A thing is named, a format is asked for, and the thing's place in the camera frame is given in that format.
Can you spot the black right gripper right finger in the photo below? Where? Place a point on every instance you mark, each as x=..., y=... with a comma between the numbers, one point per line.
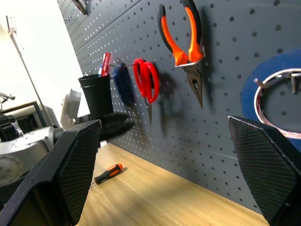
x=265, y=164

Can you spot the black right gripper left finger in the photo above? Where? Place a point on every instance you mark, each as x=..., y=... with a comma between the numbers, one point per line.
x=70, y=169

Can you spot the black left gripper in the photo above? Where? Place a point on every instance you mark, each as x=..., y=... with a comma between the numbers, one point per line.
x=84, y=118

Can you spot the blue black scissors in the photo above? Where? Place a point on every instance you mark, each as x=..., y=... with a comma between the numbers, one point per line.
x=123, y=87

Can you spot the orange black pliers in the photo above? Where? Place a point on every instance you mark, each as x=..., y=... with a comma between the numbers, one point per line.
x=179, y=54

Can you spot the dark grey pegboard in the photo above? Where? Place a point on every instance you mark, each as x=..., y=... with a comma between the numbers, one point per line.
x=211, y=153

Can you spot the blue tape roll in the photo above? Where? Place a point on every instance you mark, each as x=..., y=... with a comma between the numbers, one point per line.
x=249, y=99

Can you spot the black cup holder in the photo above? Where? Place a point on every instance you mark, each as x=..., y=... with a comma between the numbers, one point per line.
x=97, y=99

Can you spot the orange black screwdriver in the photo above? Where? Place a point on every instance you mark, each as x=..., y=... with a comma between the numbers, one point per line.
x=110, y=171

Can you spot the black metal rack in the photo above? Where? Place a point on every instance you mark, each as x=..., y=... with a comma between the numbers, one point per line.
x=37, y=110

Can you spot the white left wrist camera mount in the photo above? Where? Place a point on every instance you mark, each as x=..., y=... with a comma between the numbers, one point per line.
x=70, y=106

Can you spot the black camera rig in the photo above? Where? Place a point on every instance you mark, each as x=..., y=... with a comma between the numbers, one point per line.
x=7, y=127

